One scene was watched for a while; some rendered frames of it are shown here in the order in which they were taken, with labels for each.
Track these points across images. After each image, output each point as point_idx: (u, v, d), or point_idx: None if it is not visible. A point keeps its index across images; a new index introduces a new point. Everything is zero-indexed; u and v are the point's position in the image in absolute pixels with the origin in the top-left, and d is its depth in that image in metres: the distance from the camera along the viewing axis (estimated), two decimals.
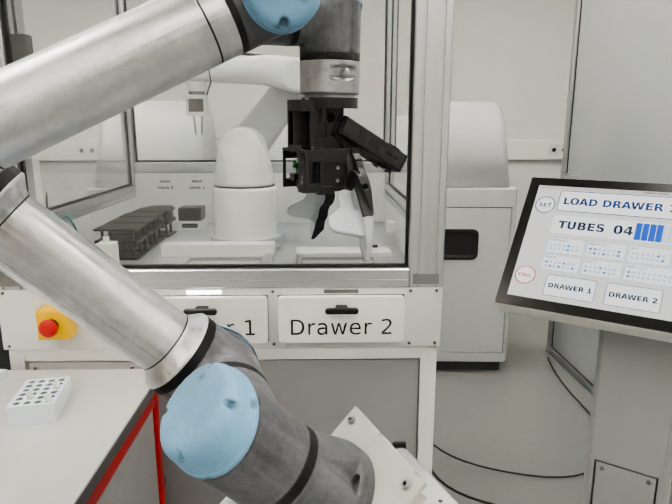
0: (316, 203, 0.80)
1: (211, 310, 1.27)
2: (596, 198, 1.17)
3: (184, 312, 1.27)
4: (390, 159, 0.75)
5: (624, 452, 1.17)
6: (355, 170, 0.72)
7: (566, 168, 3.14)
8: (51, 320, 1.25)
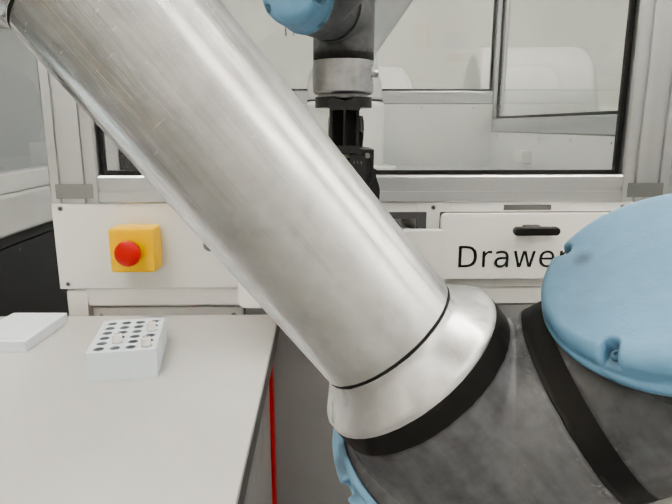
0: None
1: None
2: None
3: None
4: None
5: None
6: (373, 177, 0.75)
7: None
8: (132, 242, 0.89)
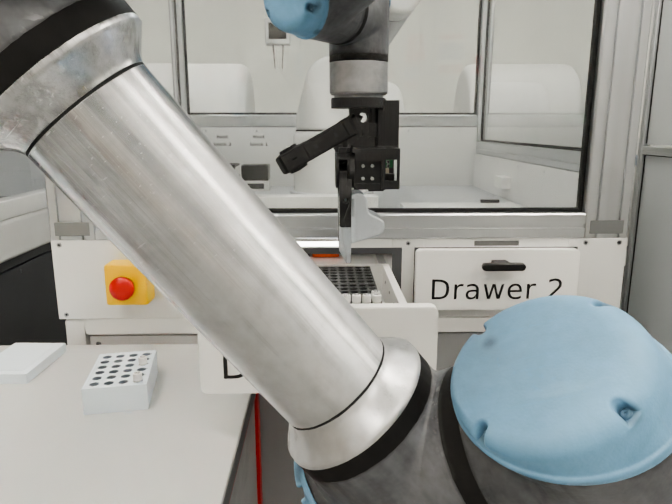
0: (353, 218, 0.75)
1: None
2: None
3: None
4: None
5: None
6: None
7: (646, 138, 2.84)
8: (126, 278, 0.95)
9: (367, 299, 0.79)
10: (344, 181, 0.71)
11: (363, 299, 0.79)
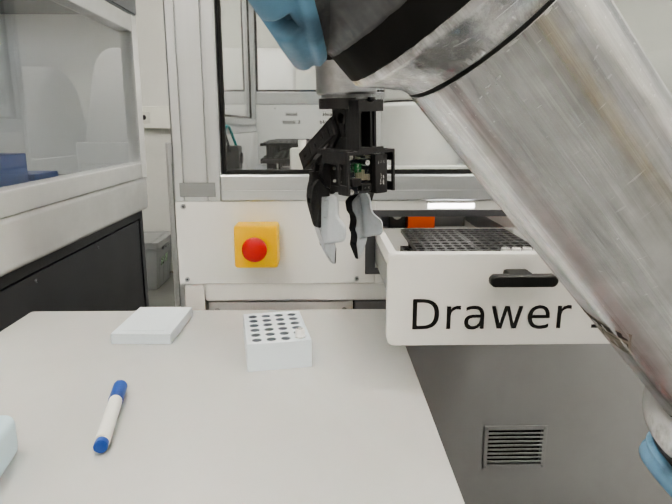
0: (331, 220, 0.74)
1: (549, 277, 0.62)
2: None
3: (495, 280, 0.62)
4: None
5: None
6: None
7: None
8: (259, 239, 0.92)
9: None
10: (311, 181, 0.73)
11: None
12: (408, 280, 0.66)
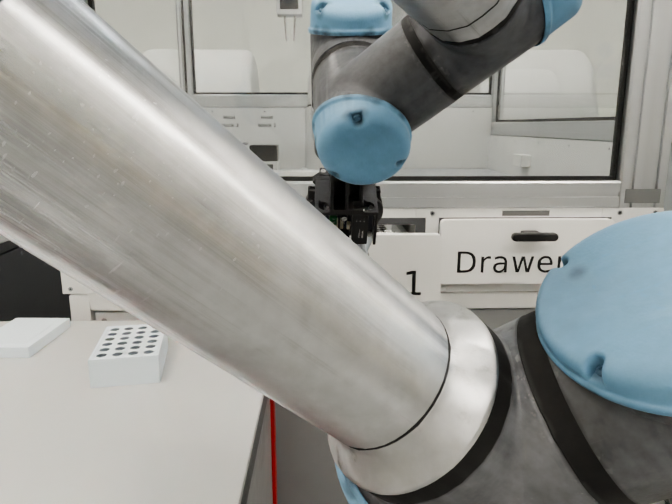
0: None
1: None
2: None
3: None
4: None
5: None
6: (377, 198, 0.70)
7: None
8: None
9: None
10: (307, 197, 0.71)
11: None
12: None
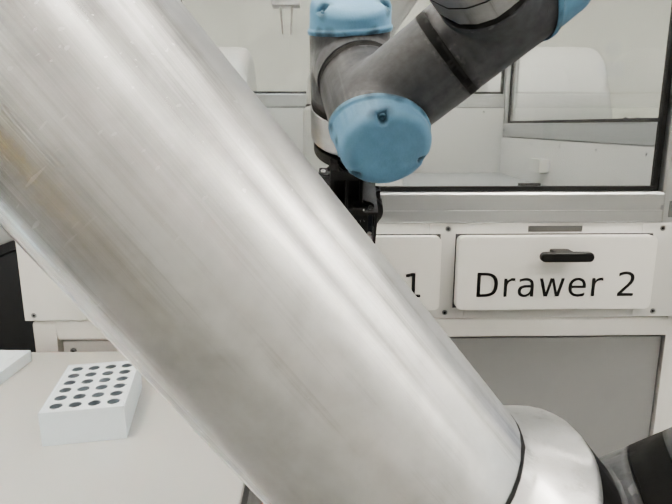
0: None
1: None
2: None
3: None
4: None
5: None
6: (377, 198, 0.70)
7: None
8: None
9: None
10: None
11: None
12: None
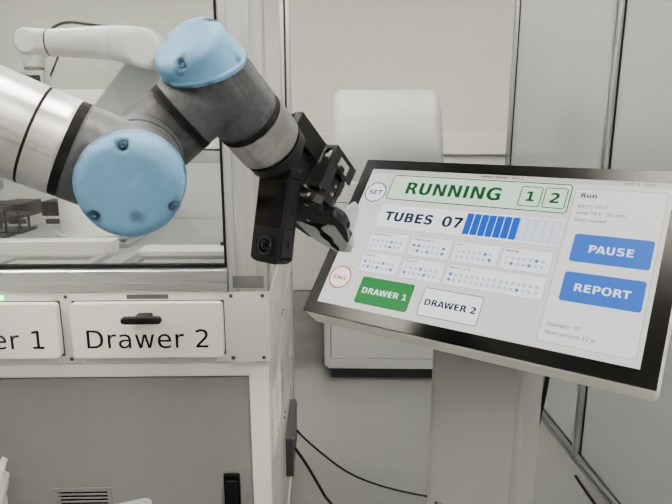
0: None
1: None
2: (430, 183, 0.96)
3: None
4: None
5: (464, 494, 0.96)
6: None
7: (509, 161, 2.92)
8: None
9: None
10: (338, 215, 0.69)
11: None
12: None
